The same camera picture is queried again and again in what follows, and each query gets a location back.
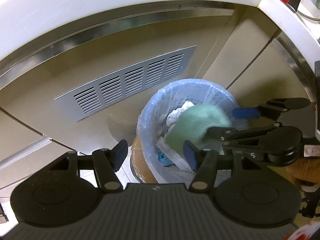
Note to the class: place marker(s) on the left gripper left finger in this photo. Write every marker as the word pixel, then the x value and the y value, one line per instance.
pixel 106 163

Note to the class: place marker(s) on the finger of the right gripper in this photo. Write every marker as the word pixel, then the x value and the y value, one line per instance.
pixel 228 133
pixel 269 112

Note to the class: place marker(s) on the blue lined trash bin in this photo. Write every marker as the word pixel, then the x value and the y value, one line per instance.
pixel 152 121

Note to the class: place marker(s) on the white green carton box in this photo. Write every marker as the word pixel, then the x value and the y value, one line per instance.
pixel 178 160

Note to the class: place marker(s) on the glass pot lid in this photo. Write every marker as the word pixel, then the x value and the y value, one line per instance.
pixel 312 6

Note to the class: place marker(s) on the blue plastic glove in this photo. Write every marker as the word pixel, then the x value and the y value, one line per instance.
pixel 164 160

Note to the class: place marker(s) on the white plastic bag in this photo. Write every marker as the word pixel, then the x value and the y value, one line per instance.
pixel 175 114

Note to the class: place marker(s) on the grey cabinet vent grille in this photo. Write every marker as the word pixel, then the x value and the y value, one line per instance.
pixel 109 89

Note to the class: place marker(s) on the person right hand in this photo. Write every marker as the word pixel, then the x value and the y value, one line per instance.
pixel 304 169

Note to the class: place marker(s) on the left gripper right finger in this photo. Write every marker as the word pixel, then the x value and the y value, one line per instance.
pixel 203 163

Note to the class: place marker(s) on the green cloth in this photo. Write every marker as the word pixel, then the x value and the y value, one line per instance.
pixel 193 125

